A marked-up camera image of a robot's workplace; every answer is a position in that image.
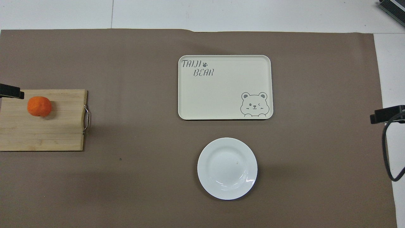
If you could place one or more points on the white round plate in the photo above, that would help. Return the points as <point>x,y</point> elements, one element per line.
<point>227,168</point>

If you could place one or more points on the orange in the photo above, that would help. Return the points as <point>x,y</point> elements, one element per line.
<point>39,106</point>

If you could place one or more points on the cream tray with bear print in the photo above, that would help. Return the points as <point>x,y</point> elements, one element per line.
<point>221,91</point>

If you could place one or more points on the black stand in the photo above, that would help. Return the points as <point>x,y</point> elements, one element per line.
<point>394,7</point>

